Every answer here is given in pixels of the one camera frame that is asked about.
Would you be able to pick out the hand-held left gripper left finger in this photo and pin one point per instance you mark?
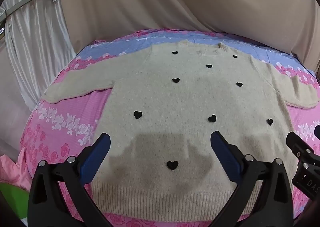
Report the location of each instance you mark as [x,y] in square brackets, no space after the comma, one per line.
[96,159]

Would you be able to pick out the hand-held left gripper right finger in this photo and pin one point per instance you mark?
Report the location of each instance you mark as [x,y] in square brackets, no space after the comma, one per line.
[225,158]

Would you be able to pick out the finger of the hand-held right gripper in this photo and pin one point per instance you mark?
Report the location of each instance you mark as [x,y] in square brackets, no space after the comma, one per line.
[317,131]
[298,143]

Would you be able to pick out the cream sweater with black hearts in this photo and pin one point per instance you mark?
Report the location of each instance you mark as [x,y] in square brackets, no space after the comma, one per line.
[180,106]

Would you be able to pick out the pink floral blanket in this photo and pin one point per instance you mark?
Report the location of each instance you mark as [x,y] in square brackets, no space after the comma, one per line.
[65,121]

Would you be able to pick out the pink cloth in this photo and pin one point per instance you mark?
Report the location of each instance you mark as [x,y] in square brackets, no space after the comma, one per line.
[12,169]

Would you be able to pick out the green object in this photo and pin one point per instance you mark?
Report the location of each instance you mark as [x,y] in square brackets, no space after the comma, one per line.
[13,204]

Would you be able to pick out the white satin curtain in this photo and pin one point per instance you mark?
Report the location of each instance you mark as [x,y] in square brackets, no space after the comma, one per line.
[35,36]

